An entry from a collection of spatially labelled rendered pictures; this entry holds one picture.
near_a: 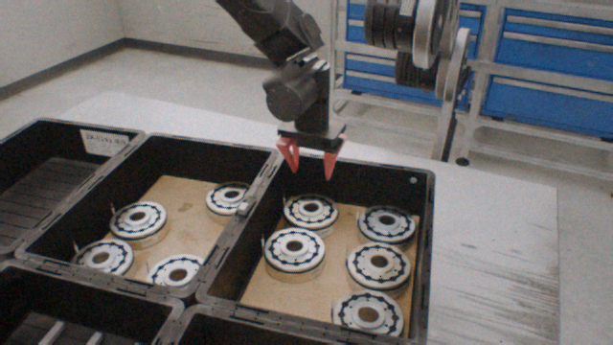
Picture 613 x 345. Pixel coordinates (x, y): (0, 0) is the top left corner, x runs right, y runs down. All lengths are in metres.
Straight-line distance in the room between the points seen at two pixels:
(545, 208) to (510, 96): 1.36
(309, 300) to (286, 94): 0.32
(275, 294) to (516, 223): 0.66
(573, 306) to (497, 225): 0.98
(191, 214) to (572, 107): 2.08
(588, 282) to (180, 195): 1.74
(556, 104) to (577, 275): 0.87
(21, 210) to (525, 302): 1.03
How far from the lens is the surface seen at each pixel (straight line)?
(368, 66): 2.64
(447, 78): 1.43
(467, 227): 1.12
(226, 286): 0.69
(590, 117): 2.61
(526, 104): 2.57
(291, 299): 0.73
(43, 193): 1.10
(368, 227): 0.82
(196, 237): 0.86
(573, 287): 2.16
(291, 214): 0.84
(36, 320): 0.82
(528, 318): 0.97
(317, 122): 0.72
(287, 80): 0.64
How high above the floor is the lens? 1.39
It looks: 34 degrees down
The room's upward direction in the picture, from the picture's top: straight up
